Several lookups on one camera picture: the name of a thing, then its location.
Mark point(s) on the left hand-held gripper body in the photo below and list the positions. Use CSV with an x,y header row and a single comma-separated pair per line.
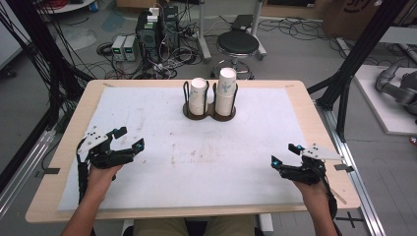
x,y
98,154

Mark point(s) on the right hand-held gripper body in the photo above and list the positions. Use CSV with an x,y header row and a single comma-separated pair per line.
x,y
308,172

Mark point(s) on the white printed paper cup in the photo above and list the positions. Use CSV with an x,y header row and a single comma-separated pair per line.
x,y
198,88

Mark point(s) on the person's right hand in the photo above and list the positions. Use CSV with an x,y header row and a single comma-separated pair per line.
x,y
315,196

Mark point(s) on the person's left hand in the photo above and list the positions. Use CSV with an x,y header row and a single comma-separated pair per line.
x,y
101,182

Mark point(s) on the black tape piece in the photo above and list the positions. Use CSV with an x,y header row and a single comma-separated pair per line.
x,y
49,171
344,167

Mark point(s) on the thin wooden stick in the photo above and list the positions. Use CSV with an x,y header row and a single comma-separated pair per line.
x,y
338,196

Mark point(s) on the white table base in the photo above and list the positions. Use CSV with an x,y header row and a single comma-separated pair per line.
x,y
266,224

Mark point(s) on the white foam mat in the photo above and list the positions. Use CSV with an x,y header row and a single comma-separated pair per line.
x,y
213,170

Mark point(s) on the person's khaki trousers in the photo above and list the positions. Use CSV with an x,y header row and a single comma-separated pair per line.
x,y
157,227

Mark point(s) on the grey power supply box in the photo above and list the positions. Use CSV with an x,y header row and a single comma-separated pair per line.
x,y
130,48
118,48

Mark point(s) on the white platform board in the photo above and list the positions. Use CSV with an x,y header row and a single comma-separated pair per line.
x,y
377,108

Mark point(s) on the black computer tower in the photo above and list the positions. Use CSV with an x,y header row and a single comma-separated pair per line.
x,y
147,36

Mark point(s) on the white stand leg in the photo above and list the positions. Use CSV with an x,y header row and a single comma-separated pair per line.
x,y
203,39
259,39

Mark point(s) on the black round stool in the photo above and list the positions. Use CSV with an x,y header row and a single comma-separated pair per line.
x,y
237,42

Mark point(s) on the white round table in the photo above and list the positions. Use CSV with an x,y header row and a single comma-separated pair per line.
x,y
69,6

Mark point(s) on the flat black device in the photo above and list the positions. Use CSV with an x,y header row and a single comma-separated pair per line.
x,y
242,22

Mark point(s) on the brown cardboard box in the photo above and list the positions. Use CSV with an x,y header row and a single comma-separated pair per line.
x,y
354,16

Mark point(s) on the aluminium rail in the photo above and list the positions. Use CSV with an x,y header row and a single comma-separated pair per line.
x,y
357,183
23,177

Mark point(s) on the black frame post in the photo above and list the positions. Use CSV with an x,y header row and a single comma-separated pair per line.
x,y
357,55

